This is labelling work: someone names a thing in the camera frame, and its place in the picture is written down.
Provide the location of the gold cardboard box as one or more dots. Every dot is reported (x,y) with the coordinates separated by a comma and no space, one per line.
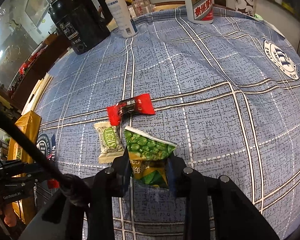
(27,127)

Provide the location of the glass door cabinet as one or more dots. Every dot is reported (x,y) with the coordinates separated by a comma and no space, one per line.
(15,30)

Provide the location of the blue plaid tablecloth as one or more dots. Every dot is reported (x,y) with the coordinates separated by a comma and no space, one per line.
(215,117)

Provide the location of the clear glass bottle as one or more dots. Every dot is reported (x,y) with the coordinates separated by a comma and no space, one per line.
(140,6)

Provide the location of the green pea snack packet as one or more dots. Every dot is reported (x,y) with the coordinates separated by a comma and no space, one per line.
(145,147)

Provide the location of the black electric kettle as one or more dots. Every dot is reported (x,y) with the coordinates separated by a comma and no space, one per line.
(80,22)

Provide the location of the white spray bottle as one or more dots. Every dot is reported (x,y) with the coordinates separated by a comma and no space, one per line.
(120,12)

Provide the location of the white red liquor bottle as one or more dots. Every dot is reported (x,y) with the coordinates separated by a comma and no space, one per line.
(198,1)

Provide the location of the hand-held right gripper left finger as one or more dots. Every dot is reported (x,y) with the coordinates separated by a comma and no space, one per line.
(126,166)

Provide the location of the pale green pastry packet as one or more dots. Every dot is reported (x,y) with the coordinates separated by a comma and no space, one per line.
(110,140)

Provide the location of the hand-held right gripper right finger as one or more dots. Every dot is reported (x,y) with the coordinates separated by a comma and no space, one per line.
(172,172)

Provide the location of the beige cardboard sheets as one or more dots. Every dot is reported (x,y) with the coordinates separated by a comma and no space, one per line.
(37,88)

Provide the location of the person's left hand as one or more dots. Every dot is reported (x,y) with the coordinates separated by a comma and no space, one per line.
(8,216)

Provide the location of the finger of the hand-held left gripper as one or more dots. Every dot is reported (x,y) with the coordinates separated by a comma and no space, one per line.
(37,180)
(20,167)

